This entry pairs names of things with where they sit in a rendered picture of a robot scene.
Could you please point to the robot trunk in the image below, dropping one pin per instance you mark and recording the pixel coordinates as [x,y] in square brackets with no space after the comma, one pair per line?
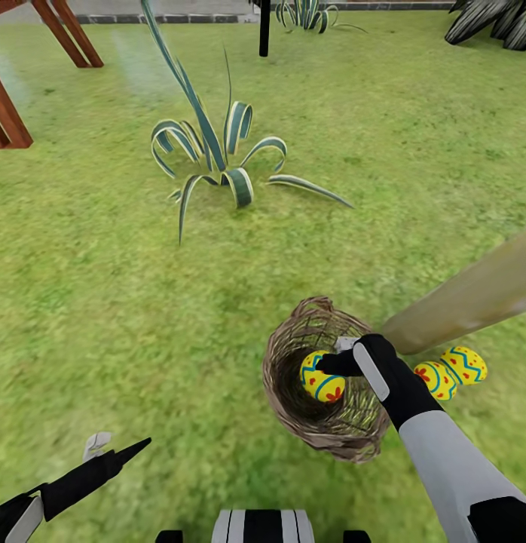
[262,526]

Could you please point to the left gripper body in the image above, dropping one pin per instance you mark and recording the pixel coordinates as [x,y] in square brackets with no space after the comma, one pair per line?
[92,474]

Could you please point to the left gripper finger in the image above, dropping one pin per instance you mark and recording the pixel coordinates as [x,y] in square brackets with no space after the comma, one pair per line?
[125,455]

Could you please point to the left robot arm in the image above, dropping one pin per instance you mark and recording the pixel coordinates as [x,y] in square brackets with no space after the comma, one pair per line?
[22,515]

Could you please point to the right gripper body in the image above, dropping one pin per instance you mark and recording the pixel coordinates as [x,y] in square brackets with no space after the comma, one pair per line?
[334,364]

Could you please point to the wicker basket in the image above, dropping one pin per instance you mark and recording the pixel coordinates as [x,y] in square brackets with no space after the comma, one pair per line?
[330,432]

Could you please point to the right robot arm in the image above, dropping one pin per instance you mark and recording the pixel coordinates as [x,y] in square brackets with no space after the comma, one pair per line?
[475,502]

